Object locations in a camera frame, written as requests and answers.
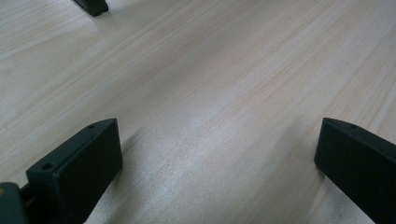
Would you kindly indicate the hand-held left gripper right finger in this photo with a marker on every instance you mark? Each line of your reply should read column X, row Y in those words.
column 358, row 165

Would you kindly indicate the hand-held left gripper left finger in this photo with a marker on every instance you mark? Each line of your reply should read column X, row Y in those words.
column 81, row 168

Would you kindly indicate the black two-tier shelf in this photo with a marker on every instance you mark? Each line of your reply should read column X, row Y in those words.
column 93, row 6

